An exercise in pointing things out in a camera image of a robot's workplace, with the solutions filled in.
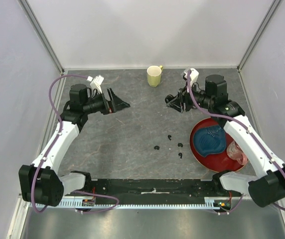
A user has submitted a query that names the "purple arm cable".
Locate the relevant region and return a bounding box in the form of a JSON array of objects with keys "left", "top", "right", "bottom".
[
  {"left": 31, "top": 74, "right": 120, "bottom": 214},
  {"left": 186, "top": 69, "right": 285, "bottom": 216}
]

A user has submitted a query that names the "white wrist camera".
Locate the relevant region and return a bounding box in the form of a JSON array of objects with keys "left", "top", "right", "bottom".
[
  {"left": 181, "top": 68, "right": 199, "bottom": 86},
  {"left": 87, "top": 75, "right": 104, "bottom": 94}
]

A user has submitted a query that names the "red round plate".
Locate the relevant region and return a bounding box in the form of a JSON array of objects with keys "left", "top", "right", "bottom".
[{"left": 189, "top": 118, "right": 245, "bottom": 172}]

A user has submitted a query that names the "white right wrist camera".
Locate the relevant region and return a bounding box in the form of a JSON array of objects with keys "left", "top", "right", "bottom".
[{"left": 181, "top": 68, "right": 199, "bottom": 86}]

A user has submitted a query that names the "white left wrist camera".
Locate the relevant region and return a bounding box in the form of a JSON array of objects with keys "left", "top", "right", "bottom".
[{"left": 87, "top": 75, "right": 104, "bottom": 94}]

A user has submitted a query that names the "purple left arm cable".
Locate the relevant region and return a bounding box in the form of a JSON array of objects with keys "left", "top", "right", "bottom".
[{"left": 31, "top": 74, "right": 120, "bottom": 214}]

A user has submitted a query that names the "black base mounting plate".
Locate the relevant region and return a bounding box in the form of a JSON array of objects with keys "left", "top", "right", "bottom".
[{"left": 88, "top": 179, "right": 240, "bottom": 197}]

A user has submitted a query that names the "blue leaf-shaped dish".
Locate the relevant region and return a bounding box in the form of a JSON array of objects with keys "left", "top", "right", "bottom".
[{"left": 192, "top": 125, "right": 227, "bottom": 157}]

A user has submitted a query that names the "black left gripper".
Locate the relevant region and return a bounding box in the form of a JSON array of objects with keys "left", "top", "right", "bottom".
[{"left": 83, "top": 88, "right": 130, "bottom": 115}]

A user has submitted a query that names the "aluminium frame post right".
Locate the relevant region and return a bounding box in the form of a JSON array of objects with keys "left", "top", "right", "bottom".
[{"left": 237, "top": 0, "right": 283, "bottom": 73}]

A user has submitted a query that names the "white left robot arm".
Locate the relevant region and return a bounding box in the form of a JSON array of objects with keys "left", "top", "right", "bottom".
[{"left": 18, "top": 84, "right": 130, "bottom": 207}]

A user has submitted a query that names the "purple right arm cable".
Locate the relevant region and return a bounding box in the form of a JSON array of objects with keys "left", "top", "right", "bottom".
[{"left": 186, "top": 69, "right": 285, "bottom": 216}]

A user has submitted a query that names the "aluminium frame post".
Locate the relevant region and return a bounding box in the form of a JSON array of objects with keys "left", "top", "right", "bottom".
[
  {"left": 237, "top": 0, "right": 283, "bottom": 73},
  {"left": 17, "top": 0, "right": 65, "bottom": 75}
]

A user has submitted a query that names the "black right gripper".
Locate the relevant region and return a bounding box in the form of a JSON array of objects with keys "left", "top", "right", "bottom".
[{"left": 167, "top": 81, "right": 214, "bottom": 113}]

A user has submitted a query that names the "pale green mug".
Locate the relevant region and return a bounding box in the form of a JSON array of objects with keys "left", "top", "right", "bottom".
[{"left": 146, "top": 65, "right": 163, "bottom": 87}]

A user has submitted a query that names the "aluminium frame post left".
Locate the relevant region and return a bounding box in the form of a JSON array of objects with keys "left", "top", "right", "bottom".
[{"left": 17, "top": 0, "right": 65, "bottom": 75}]

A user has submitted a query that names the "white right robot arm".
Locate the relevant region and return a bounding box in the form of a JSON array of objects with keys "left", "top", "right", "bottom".
[{"left": 165, "top": 68, "right": 285, "bottom": 208}]

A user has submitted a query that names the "white slotted cable duct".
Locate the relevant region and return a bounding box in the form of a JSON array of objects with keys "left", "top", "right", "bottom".
[{"left": 56, "top": 194, "right": 229, "bottom": 210}]

